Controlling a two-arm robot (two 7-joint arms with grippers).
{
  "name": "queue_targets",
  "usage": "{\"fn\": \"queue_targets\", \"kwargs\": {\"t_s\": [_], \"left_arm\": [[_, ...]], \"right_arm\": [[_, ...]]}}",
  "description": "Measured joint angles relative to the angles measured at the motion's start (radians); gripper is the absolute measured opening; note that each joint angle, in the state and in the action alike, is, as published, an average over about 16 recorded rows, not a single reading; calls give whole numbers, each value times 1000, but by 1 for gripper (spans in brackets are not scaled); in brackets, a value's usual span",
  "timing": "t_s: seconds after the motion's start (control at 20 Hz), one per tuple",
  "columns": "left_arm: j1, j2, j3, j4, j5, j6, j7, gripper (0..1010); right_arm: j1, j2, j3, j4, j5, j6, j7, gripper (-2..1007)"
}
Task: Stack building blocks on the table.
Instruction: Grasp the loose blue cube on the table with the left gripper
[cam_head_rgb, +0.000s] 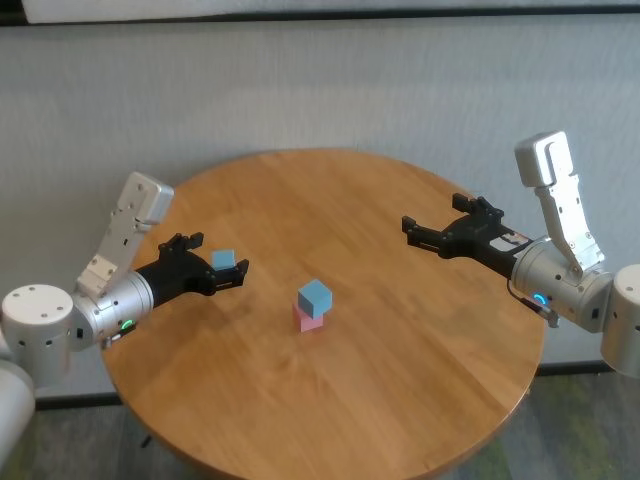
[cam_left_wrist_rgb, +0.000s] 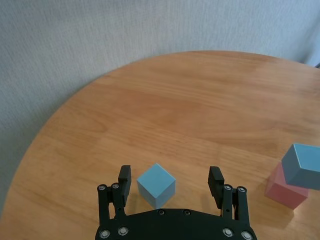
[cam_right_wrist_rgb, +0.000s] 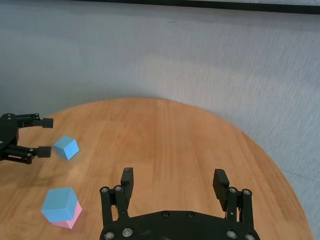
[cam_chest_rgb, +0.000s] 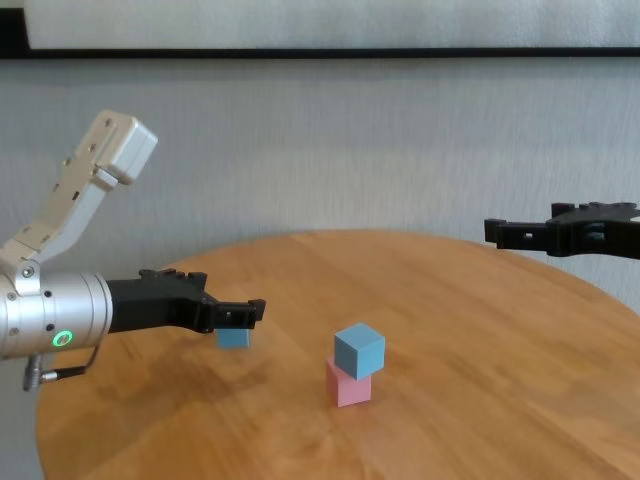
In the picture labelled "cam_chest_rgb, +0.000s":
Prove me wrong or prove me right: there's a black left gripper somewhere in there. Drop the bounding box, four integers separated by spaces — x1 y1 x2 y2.
105 268 268 336

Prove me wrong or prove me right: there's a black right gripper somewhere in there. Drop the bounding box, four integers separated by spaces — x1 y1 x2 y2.
482 201 640 260

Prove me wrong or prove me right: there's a blue cube block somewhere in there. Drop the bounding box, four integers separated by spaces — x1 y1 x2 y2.
216 328 251 350
333 322 387 380

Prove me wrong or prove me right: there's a pink cube block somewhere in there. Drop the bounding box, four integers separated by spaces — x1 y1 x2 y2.
325 358 373 409

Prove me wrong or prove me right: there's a grey arm cable with plug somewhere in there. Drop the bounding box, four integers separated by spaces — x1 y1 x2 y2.
22 343 101 393

